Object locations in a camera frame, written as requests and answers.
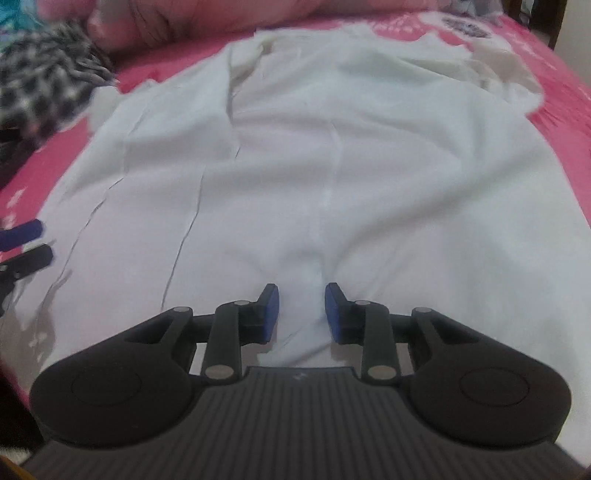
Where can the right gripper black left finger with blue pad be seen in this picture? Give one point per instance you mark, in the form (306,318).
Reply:
(140,382)

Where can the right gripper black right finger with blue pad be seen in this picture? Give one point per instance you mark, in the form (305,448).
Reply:
(463,384)

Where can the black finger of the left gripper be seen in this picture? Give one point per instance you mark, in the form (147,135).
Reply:
(21,266)

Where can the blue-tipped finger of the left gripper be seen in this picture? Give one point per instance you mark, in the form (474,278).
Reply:
(20,235)

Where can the white garment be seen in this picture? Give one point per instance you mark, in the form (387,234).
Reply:
(323,161)

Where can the black white plaid shirt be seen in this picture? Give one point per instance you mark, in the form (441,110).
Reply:
(47,78)

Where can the teal patterned cloth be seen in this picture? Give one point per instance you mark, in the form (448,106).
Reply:
(17,16)

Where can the pink grey quilt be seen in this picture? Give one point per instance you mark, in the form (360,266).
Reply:
(117,26)

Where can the pink floral bed blanket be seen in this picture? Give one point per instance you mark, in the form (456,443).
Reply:
(37,166)

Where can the dark wooden chair frame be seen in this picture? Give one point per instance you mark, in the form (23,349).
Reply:
(544,17)

